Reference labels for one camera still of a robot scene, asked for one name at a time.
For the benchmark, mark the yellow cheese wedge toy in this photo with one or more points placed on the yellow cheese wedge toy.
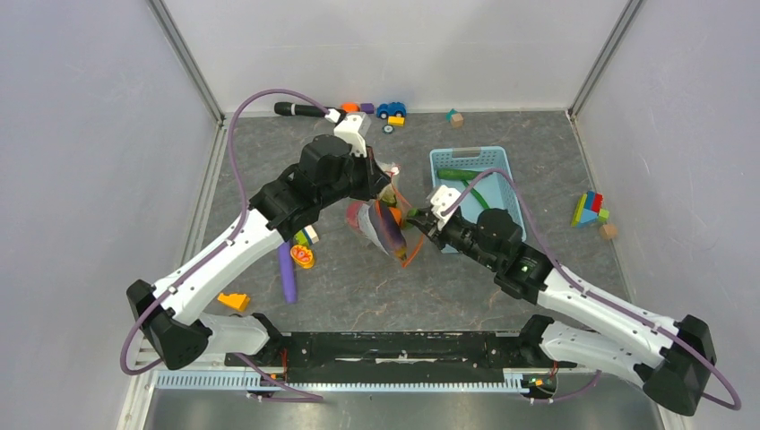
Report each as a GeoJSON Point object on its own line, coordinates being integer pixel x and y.
{"type": "Point", "coordinates": [235, 301]}

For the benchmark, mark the orange toy piece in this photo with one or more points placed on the orange toy piece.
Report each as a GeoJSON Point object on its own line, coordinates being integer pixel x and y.
{"type": "Point", "coordinates": [350, 107]}

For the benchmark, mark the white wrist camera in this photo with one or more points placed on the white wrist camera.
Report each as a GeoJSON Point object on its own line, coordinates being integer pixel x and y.
{"type": "Point", "coordinates": [442, 200]}
{"type": "Point", "coordinates": [351, 128]}

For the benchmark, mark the blue toy car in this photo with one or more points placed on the blue toy car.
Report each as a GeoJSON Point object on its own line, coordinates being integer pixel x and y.
{"type": "Point", "coordinates": [386, 110]}

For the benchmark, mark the black microphone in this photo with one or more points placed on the black microphone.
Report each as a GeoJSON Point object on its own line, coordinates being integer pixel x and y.
{"type": "Point", "coordinates": [284, 108]}

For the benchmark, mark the purple toy block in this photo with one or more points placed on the purple toy block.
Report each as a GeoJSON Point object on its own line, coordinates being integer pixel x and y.
{"type": "Point", "coordinates": [368, 108]}

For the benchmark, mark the yellow red toy disc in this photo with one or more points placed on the yellow red toy disc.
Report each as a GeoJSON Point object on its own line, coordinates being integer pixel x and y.
{"type": "Point", "coordinates": [302, 256]}

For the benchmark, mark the green chili pepper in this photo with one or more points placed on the green chili pepper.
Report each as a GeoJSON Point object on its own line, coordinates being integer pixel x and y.
{"type": "Point", "coordinates": [480, 199]}

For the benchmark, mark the colourful block stack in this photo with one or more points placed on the colourful block stack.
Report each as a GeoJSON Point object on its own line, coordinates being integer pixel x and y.
{"type": "Point", "coordinates": [589, 210]}

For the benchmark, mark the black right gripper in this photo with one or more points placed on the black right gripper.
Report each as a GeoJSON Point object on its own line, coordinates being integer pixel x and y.
{"type": "Point", "coordinates": [423, 218]}

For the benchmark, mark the green blue white block stack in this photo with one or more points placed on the green blue white block stack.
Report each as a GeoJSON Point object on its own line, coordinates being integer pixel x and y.
{"type": "Point", "coordinates": [306, 236]}

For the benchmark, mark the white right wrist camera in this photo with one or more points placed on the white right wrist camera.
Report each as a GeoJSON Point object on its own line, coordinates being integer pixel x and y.
{"type": "Point", "coordinates": [442, 200]}

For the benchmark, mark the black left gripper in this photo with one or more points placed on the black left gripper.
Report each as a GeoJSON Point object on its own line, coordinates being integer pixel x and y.
{"type": "Point", "coordinates": [375, 179]}

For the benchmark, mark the tan wooden cube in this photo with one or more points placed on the tan wooden cube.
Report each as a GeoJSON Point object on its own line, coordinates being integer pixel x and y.
{"type": "Point", "coordinates": [608, 231]}

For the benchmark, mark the purple toy stick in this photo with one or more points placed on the purple toy stick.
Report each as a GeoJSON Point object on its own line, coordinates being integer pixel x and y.
{"type": "Point", "coordinates": [287, 272]}

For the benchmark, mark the yellow toy block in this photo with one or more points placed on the yellow toy block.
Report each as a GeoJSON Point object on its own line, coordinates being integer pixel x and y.
{"type": "Point", "coordinates": [396, 121]}

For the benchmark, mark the purple eggplant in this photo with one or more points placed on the purple eggplant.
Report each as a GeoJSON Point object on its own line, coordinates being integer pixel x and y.
{"type": "Point", "coordinates": [388, 233]}

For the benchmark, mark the red apple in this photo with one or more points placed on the red apple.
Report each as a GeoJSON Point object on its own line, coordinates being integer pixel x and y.
{"type": "Point", "coordinates": [352, 215]}

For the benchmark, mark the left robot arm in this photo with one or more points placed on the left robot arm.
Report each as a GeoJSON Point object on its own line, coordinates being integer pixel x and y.
{"type": "Point", "coordinates": [170, 312]}

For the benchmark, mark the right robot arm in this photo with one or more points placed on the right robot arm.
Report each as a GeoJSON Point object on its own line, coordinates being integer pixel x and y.
{"type": "Point", "coordinates": [668, 359]}

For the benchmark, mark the light blue plastic basket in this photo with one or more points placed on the light blue plastic basket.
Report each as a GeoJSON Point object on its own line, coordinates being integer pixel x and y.
{"type": "Point", "coordinates": [493, 189]}

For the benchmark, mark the clear zip top bag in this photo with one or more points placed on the clear zip top bag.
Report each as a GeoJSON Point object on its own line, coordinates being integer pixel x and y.
{"type": "Point", "coordinates": [392, 197]}

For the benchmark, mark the teal and tan blocks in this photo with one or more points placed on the teal and tan blocks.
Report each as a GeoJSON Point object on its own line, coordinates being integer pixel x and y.
{"type": "Point", "coordinates": [454, 118]}

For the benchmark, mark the green cucumber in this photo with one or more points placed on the green cucumber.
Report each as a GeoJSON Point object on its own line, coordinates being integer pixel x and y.
{"type": "Point", "coordinates": [454, 174]}

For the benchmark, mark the orange fruit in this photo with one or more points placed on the orange fruit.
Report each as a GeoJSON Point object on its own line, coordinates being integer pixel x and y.
{"type": "Point", "coordinates": [397, 215]}

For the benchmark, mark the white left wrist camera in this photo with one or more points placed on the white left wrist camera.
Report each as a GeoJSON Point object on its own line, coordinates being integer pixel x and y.
{"type": "Point", "coordinates": [351, 128]}

